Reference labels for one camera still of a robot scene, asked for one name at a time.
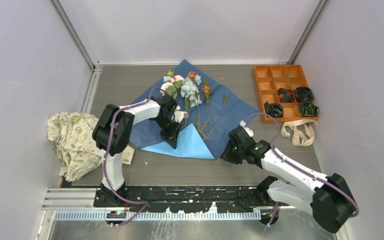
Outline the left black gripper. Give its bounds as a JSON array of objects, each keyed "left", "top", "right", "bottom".
[{"left": 154, "top": 115, "right": 183, "bottom": 149}]

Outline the blue wrapping paper sheet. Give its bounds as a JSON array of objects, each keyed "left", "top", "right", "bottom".
[{"left": 130, "top": 59, "right": 257, "bottom": 159}]

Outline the blue hydrangea stem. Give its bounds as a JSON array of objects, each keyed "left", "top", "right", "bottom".
[{"left": 177, "top": 71, "right": 202, "bottom": 112}]

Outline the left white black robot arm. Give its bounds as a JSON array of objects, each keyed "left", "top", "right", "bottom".
[{"left": 92, "top": 94, "right": 188, "bottom": 207}]

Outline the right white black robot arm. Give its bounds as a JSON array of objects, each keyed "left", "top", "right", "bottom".
[{"left": 221, "top": 126, "right": 358, "bottom": 234}]

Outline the dark ribbon roll green pattern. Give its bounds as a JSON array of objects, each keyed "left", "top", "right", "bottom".
[{"left": 264, "top": 101, "right": 284, "bottom": 118}]

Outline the beige tote bag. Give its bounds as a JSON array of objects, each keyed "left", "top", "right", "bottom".
[{"left": 280, "top": 119, "right": 318, "bottom": 147}]

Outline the dark ribbon roll orange pattern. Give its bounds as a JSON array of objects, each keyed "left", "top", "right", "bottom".
[{"left": 277, "top": 88, "right": 295, "bottom": 103}]

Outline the orange compartment tray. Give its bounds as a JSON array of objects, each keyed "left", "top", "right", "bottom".
[{"left": 252, "top": 64, "right": 320, "bottom": 123}]

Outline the dark ribbon roll yellow pattern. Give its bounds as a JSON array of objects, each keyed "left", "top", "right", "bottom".
[{"left": 298, "top": 102, "right": 319, "bottom": 117}]

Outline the black ribbon roll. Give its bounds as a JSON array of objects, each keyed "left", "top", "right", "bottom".
[{"left": 293, "top": 86, "right": 315, "bottom": 103}]

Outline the small green circuit board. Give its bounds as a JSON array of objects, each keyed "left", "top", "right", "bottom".
[{"left": 106, "top": 210, "right": 127, "bottom": 219}]

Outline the cream patterned cloth bag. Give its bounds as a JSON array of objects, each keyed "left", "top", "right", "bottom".
[{"left": 47, "top": 111, "right": 135, "bottom": 182}]

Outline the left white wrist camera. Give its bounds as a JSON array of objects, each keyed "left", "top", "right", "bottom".
[{"left": 173, "top": 110, "right": 189, "bottom": 123}]

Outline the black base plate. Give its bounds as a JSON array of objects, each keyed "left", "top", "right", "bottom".
[{"left": 93, "top": 186, "right": 275, "bottom": 214}]

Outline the aluminium front rail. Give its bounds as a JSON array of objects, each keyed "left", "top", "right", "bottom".
[{"left": 42, "top": 188, "right": 273, "bottom": 225}]

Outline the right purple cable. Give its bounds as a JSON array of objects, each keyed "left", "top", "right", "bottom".
[{"left": 243, "top": 112, "right": 361, "bottom": 227}]

